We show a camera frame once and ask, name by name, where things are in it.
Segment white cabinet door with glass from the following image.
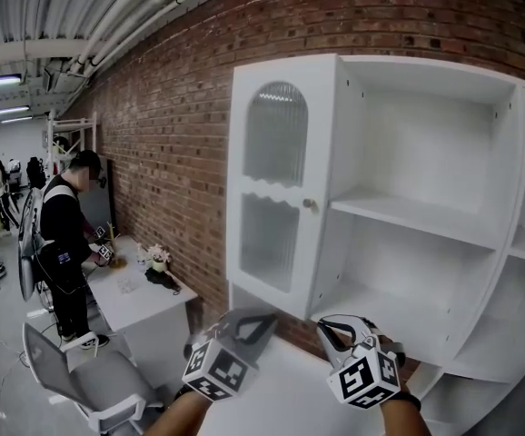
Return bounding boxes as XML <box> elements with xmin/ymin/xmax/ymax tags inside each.
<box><xmin>225</xmin><ymin>54</ymin><xmax>339</xmax><ymax>320</ymax></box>

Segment person's right forearm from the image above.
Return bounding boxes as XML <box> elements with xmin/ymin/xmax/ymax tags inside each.
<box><xmin>378</xmin><ymin>391</ymin><xmax>441</xmax><ymax>436</ymax></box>

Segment black office chair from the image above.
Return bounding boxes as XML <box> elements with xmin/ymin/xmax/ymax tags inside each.
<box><xmin>25</xmin><ymin>155</ymin><xmax>48</xmax><ymax>190</ymax></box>

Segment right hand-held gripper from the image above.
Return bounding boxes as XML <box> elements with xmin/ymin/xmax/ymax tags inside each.
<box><xmin>317</xmin><ymin>314</ymin><xmax>406</xmax><ymax>411</ymax></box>

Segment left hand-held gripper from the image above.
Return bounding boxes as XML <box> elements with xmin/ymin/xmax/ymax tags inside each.
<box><xmin>181</xmin><ymin>309</ymin><xmax>279</xmax><ymax>402</ymax></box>

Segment white side table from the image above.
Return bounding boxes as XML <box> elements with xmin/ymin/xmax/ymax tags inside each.
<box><xmin>83</xmin><ymin>233</ymin><xmax>200</xmax><ymax>381</ymax></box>

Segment white metal rack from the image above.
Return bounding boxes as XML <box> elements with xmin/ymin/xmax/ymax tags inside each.
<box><xmin>44</xmin><ymin>109</ymin><xmax>99</xmax><ymax>176</ymax></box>

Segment black cloth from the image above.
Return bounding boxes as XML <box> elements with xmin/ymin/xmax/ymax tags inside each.
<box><xmin>144</xmin><ymin>266</ymin><xmax>183</xmax><ymax>295</ymax></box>

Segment person's left forearm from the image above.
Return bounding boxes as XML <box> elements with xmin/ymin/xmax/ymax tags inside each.
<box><xmin>144</xmin><ymin>386</ymin><xmax>218</xmax><ymax>436</ymax></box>

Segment potted pink flowers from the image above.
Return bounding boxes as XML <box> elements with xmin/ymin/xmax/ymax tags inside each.
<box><xmin>146</xmin><ymin>243</ymin><xmax>173</xmax><ymax>274</ymax></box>

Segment grey ceiling unit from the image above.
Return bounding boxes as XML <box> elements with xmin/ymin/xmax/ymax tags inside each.
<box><xmin>42</xmin><ymin>59</ymin><xmax>91</xmax><ymax>94</ymax></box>

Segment white shelf cabinet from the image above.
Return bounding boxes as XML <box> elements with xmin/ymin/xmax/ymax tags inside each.
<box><xmin>228</xmin><ymin>54</ymin><xmax>525</xmax><ymax>429</ymax></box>

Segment grey backpack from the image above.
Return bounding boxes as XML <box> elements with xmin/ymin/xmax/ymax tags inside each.
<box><xmin>16</xmin><ymin>188</ymin><xmax>48</xmax><ymax>303</ymax></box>

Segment black upright board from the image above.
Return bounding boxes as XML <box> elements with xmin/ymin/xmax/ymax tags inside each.
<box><xmin>94</xmin><ymin>154</ymin><xmax>119</xmax><ymax>240</ymax></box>

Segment wooden stand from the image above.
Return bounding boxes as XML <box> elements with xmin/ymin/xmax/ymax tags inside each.
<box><xmin>105</xmin><ymin>220</ymin><xmax>130</xmax><ymax>270</ymax></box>

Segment white ceiling pipe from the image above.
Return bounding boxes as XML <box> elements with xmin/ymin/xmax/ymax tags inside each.
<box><xmin>74</xmin><ymin>0</ymin><xmax>191</xmax><ymax>74</ymax></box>
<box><xmin>89</xmin><ymin>0</ymin><xmax>254</xmax><ymax>70</ymax></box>

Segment grey office chair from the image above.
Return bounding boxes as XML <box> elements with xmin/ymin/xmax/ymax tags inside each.
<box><xmin>21</xmin><ymin>322</ymin><xmax>166</xmax><ymax>435</ymax></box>

